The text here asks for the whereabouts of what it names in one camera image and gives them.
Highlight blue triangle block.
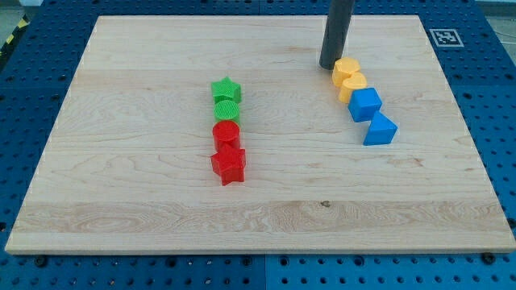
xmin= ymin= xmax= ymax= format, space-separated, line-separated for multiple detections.
xmin=363 ymin=111 xmax=398 ymax=146

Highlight red star block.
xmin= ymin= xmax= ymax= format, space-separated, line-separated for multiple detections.
xmin=210 ymin=145 xmax=246 ymax=186

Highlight red cylinder block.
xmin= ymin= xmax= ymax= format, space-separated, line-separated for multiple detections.
xmin=212 ymin=120 xmax=240 ymax=151

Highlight light wooden board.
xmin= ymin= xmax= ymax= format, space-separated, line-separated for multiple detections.
xmin=6 ymin=15 xmax=515 ymax=255

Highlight green cylinder block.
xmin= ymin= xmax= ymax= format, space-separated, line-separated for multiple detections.
xmin=214 ymin=100 xmax=240 ymax=123

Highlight green star block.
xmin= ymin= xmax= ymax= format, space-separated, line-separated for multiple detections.
xmin=211 ymin=77 xmax=242 ymax=104

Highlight blue cube block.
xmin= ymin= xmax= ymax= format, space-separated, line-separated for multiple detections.
xmin=348 ymin=88 xmax=383 ymax=122

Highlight yellow hexagon block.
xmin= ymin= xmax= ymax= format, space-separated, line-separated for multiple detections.
xmin=331 ymin=56 xmax=360 ymax=87

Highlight yellow heart block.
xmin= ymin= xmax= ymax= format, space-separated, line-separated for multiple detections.
xmin=338 ymin=72 xmax=368 ymax=104

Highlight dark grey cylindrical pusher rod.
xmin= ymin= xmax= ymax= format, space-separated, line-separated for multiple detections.
xmin=319 ymin=0 xmax=355 ymax=70

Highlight white fiducial marker tag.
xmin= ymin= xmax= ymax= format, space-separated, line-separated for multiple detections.
xmin=430 ymin=28 xmax=464 ymax=48

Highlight black yellow hazard tape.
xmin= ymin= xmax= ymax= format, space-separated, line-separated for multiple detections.
xmin=1 ymin=15 xmax=31 ymax=59

